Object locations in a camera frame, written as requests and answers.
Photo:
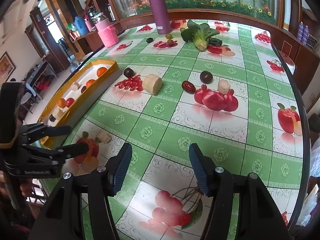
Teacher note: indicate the brown small fruit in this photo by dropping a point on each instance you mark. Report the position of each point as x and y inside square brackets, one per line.
[170, 42]

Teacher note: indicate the red jujube front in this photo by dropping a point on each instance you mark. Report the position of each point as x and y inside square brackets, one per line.
[83, 89]

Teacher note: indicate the dark passion fruit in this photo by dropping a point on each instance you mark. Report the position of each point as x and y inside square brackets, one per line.
[206, 77]
[128, 72]

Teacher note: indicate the large orange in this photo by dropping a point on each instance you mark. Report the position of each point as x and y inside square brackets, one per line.
[101, 71]

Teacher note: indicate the red jujube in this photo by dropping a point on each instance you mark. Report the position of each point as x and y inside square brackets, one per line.
[188, 87]
[83, 89]

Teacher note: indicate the red tomato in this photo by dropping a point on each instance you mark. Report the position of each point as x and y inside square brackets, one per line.
[69, 102]

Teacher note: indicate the small sugarcane piece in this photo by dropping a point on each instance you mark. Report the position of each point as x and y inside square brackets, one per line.
[103, 137]

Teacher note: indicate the purple bottles pair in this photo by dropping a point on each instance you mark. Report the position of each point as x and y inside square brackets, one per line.
[302, 33]

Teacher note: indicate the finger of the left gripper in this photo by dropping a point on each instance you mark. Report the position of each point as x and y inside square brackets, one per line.
[60, 154]
[37, 131]

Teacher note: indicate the small pale orange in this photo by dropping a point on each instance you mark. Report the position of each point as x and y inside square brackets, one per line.
[61, 103]

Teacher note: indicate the wooden cabinet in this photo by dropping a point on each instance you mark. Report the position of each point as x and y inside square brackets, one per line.
[305, 60]

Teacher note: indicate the dark green small fruit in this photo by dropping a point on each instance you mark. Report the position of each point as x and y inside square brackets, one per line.
[149, 40]

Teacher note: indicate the purple thermos bottle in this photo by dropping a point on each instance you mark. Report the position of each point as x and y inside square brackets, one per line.
[160, 15]

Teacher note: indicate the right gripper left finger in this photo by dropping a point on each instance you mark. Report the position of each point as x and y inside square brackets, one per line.
[61, 216]

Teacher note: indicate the dark plum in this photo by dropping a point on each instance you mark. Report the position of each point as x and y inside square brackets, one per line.
[52, 118]

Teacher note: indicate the person left hand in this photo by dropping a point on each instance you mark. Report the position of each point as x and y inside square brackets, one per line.
[15, 186]

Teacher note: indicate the small sugarcane chunk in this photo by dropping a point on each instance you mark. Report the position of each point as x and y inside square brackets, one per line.
[223, 86]

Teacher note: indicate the large sugarcane chunk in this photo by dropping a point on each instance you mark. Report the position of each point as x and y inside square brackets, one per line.
[58, 113]

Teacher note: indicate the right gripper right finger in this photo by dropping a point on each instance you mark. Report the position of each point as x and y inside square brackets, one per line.
[258, 215]

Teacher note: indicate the bok choy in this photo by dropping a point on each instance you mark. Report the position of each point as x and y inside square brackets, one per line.
[202, 35]

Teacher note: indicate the blue jug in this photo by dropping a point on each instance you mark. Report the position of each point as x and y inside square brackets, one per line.
[81, 26]

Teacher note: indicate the pink knitted jar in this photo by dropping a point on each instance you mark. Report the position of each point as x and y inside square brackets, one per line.
[106, 31]

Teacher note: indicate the white foam tray yellow tape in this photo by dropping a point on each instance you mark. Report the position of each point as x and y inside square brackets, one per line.
[83, 101]

